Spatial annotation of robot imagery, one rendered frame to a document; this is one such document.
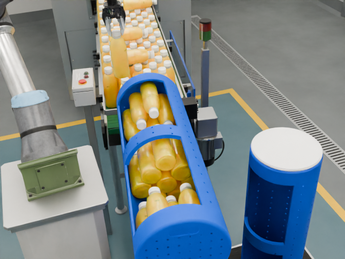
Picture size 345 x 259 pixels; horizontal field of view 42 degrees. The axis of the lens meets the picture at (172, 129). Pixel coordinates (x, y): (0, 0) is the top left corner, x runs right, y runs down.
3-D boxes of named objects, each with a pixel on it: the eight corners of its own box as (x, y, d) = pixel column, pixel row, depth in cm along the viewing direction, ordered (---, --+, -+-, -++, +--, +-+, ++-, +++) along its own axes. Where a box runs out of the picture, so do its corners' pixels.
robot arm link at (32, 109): (17, 132, 137) (6, 90, 139) (21, 140, 150) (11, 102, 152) (56, 122, 140) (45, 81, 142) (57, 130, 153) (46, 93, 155)
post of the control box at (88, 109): (106, 235, 279) (81, 97, 221) (105, 230, 282) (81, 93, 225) (112, 234, 280) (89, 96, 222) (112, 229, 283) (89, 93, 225)
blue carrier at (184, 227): (138, 293, 135) (131, 228, 119) (119, 130, 206) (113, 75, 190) (229, 279, 139) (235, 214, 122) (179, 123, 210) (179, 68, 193)
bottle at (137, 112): (132, 89, 194) (137, 113, 178) (147, 95, 197) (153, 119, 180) (125, 102, 197) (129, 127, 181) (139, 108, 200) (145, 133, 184)
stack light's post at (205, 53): (201, 201, 301) (202, 51, 237) (200, 197, 304) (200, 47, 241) (207, 200, 301) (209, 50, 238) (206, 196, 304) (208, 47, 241)
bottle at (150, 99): (158, 92, 196) (165, 116, 180) (142, 97, 196) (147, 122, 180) (153, 78, 192) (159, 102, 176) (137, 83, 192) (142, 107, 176)
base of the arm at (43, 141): (21, 163, 133) (13, 131, 135) (22, 169, 148) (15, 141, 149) (71, 150, 139) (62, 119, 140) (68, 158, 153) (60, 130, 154)
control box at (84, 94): (75, 107, 215) (71, 88, 209) (75, 87, 231) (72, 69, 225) (96, 104, 216) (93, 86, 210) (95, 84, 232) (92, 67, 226)
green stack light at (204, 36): (200, 41, 233) (200, 32, 230) (197, 36, 238) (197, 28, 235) (212, 40, 234) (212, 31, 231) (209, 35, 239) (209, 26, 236)
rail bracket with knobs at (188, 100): (179, 123, 218) (179, 105, 212) (177, 115, 224) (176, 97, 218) (199, 121, 219) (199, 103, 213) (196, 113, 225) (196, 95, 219)
